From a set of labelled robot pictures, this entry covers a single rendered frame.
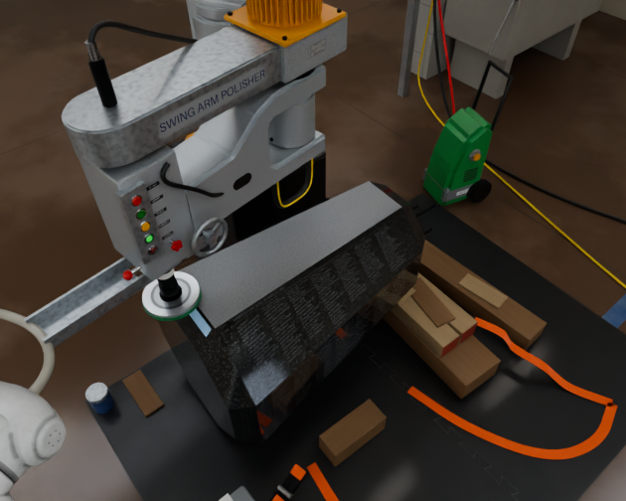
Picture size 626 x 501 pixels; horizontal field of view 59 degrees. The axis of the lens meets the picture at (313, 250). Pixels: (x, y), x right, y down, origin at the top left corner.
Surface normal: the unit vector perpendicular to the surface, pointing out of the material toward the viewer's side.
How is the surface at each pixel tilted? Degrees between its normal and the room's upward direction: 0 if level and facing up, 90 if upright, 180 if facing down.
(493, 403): 0
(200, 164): 4
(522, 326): 0
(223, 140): 40
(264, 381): 45
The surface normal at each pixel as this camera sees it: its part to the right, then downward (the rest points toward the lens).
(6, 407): -0.16, -0.69
